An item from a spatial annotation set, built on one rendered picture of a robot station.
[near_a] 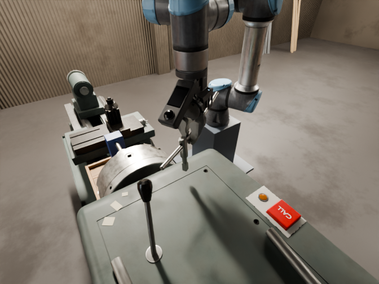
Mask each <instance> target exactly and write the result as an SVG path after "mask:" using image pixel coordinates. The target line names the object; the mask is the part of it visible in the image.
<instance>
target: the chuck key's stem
mask: <svg viewBox="0 0 379 284"><path fill-rule="evenodd" d="M178 140H179V145H182V146H183V149H182V150H181V151H180V157H181V158H182V170H183V171H187V170H188V162H187V157H188V148H187V138H186V137H185V136H180V137H179V138H178Z"/></svg>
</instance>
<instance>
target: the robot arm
mask: <svg viewBox="0 0 379 284"><path fill-rule="evenodd" d="M282 4H283V0H142V7H143V8H142V9H143V13H144V16H145V18H146V19H147V20H148V21H149V22H150V23H153V24H158V25H171V36H172V44H173V56H174V67H175V75H176V76H177V77H178V78H181V79H178V81H177V83H176V85H175V87H174V89H173V91H172V93H171V94H170V96H169V98H168V100H167V102H166V104H165V106H164V108H163V110H162V112H161V114H160V116H159V118H158V121H159V122H160V123H161V124H162V125H164V126H167V127H170V128H173V129H179V132H180V133H181V135H182V136H185V137H187V136H188V135H189V129H191V134H190V137H191V139H190V141H189V142H188V144H191V145H194V144H195V143H196V142H197V141H198V139H199V137H200V135H201V132H202V130H203V128H204V127H205V124H207V125H209V126H213V127H223V126H226V125H227V124H229V122H230V115H229V111H228V108H231V109H236V110H239V111H242V112H247V113H253V112H254V110H255V108H256V106H257V104H258V102H259V100H260V98H261V95H262V91H261V90H259V84H258V83H257V79H258V74H259V69H260V65H261V60H262V55H263V49H264V46H265V40H266V35H267V30H268V25H269V24H270V23H271V22H272V21H273V20H274V17H275V16H276V15H278V14H279V13H280V11H281V6H282ZM233 12H240V13H243V17H242V20H243V22H244V23H245V32H244V40H243V49H242V53H241V62H240V70H239V79H238V81H237V82H236V83H235V84H234V85H232V81H231V80H230V79H225V78H220V79H215V80H213V81H211V82H210V83H209V87H207V78H208V51H209V48H208V42H209V32H211V31H212V30H215V29H219V28H221V27H223V26H224V25H225V24H227V23H228V22H229V21H230V19H231V17H232V15H233ZM216 91H218V92H219V95H218V96H217V98H216V100H215V101H214V103H213V96H214V94H215V92H216ZM210 101H211V103H210ZM207 107H208V110H209V111H208V113H207V114H206V116H205V112H204V111H205V110H206V108H207Z"/></svg>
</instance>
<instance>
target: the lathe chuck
mask: <svg viewBox="0 0 379 284"><path fill-rule="evenodd" d="M157 148H158V149H154V148H152V147H151V144H142V145H136V146H133V147H129V148H127V149H125V150H123V151H121V152H119V153H117V154H116V155H115V156H113V157H112V158H111V159H110V160H109V161H108V162H107V163H106V164H105V165H104V167H103V168H102V169H101V171H100V173H99V175H98V178H97V182H96V186H97V187H98V190H99V191H98V194H99V197H100V198H103V197H104V193H105V191H106V190H107V188H108V186H109V184H110V183H111V182H112V180H113V179H114V178H115V177H116V176H117V175H118V174H119V173H120V172H121V171H123V170H124V169H125V168H127V167H129V166H130V165H132V164H134V163H136V162H138V161H141V160H143V159H147V158H152V157H164V158H168V157H169V156H168V155H167V154H166V152H165V151H164V150H163V149H161V148H160V147H157ZM128 153H133V154H134V156H133V158H131V159H125V156H126V155H127V154H128Z"/></svg>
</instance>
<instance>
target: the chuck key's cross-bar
mask: <svg viewBox="0 0 379 284"><path fill-rule="evenodd" d="M218 95H219V92H218V91H216V92H215V94H214V96H213V103H214V101H215V100H216V98H217V96H218ZM208 111H209V110H208V107H207V108H206V110H205V111H204V112H205V116H206V114H207V113H208ZM190 134H191V133H190ZM190 134H189V135H188V136H187V142H189V141H190V139H191V137H190ZM182 149H183V146H182V145H179V146H178V147H177V148H176V150H175V151H173V152H172V154H171V155H170V156H169V157H168V158H167V159H166V161H165V162H164V163H163V164H162V165H161V166H160V170H164V169H165V168H166V167H167V166H168V164H169V163H170V162H171V161H172V160H173V159H174V158H175V156H176V155H177V154H178V153H179V152H180V151H181V150H182Z"/></svg>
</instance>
